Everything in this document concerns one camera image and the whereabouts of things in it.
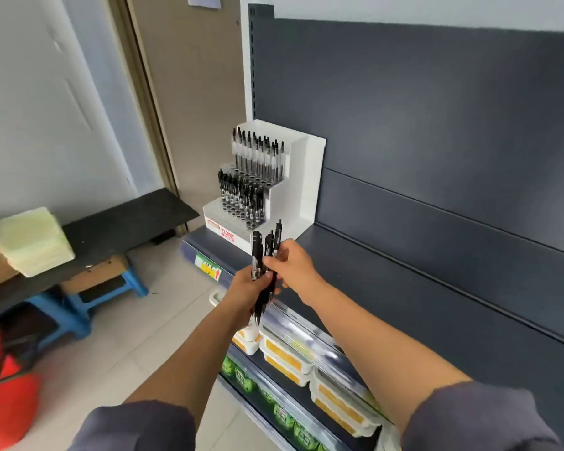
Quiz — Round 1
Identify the blue plastic object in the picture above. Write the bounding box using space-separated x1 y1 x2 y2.
26 267 150 346

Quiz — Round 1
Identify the person's left hand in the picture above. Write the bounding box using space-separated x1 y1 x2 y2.
221 265 283 332

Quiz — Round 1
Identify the brown door frame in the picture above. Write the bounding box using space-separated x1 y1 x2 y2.
105 0 189 236

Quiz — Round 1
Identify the brown cardboard piece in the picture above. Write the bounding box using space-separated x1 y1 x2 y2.
0 244 130 296

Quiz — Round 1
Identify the person's left forearm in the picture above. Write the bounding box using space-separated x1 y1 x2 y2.
124 304 245 430

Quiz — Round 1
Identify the grey left sleeve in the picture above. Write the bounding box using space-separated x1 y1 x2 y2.
70 401 197 451

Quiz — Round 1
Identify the white slotted shelf upright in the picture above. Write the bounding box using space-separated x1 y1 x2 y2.
239 3 276 123

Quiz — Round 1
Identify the pale paper sheet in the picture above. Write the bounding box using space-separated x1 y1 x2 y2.
0 206 76 279

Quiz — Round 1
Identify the black rubber-grip pen group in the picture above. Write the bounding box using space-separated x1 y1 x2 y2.
217 168 266 226

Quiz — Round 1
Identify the white tiered pen holder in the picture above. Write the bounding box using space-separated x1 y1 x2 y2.
202 119 328 256

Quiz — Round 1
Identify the row of green packets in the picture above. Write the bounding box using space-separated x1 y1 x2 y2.
219 354 332 451

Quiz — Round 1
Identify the grey right sleeve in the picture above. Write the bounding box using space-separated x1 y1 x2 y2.
402 382 564 451

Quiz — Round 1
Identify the yellow green price tag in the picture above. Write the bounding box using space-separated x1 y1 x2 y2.
194 252 222 283

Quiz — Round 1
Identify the person's right hand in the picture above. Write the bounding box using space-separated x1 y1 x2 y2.
262 239 328 308

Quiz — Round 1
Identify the grey sleeve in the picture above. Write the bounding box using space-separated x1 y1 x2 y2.
402 382 564 451
70 401 197 451

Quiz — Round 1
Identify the person's right forearm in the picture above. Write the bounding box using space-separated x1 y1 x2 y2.
308 279 473 435

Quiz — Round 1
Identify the dark grey shelf unit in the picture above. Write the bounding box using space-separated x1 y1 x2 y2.
180 3 564 451

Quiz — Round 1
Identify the beige door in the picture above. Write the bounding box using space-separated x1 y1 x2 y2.
124 0 248 229

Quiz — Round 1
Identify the red object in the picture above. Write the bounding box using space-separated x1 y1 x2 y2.
0 323 42 451

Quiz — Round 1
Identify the clear-barrel pen group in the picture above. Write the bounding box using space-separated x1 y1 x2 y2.
231 127 286 184

